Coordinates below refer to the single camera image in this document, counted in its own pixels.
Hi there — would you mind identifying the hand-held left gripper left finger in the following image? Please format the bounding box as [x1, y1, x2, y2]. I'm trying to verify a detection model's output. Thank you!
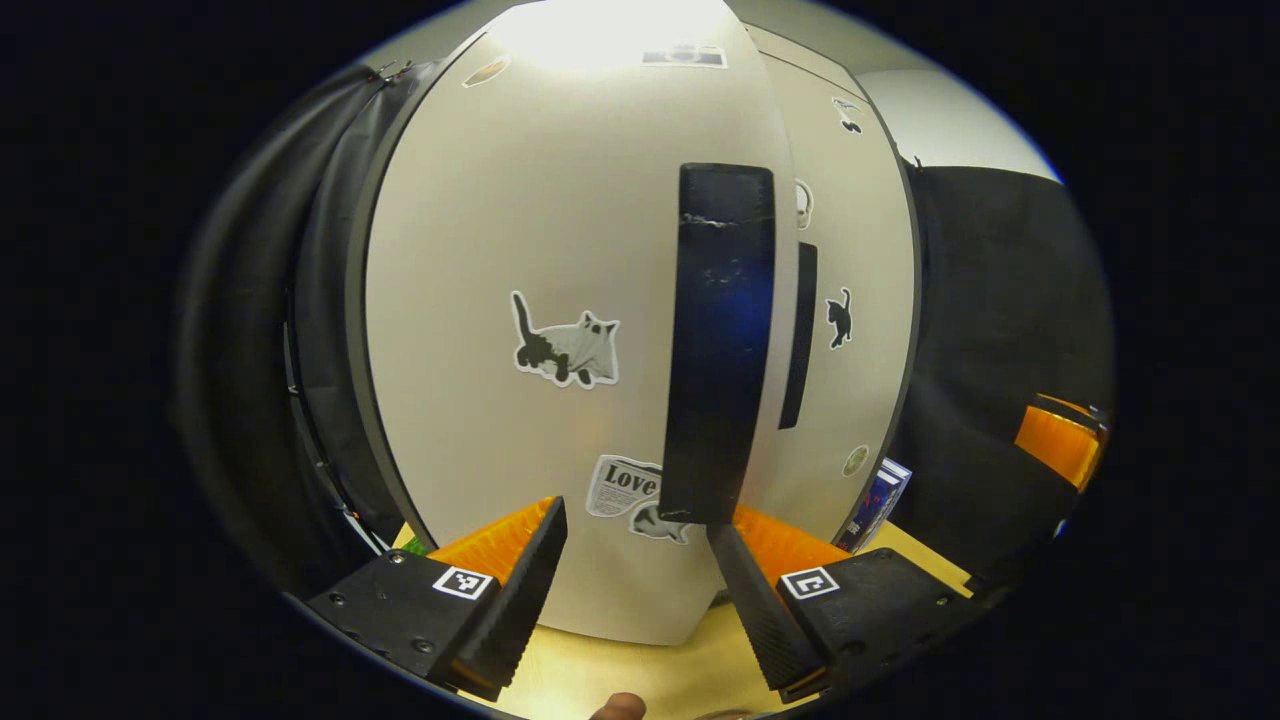
[305, 495, 569, 701]

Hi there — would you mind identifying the blue printed box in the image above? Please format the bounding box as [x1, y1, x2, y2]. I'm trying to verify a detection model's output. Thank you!
[833, 457, 913, 554]

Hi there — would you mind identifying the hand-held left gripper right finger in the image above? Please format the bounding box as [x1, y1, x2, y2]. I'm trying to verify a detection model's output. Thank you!
[705, 505, 986, 701]

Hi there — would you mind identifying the black backdrop cloth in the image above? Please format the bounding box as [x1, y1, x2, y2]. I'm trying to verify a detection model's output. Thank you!
[885, 165, 1116, 591]
[170, 58, 441, 601]

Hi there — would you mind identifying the white cabinet door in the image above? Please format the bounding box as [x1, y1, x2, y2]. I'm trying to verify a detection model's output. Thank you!
[745, 25, 923, 546]
[345, 0, 801, 648]

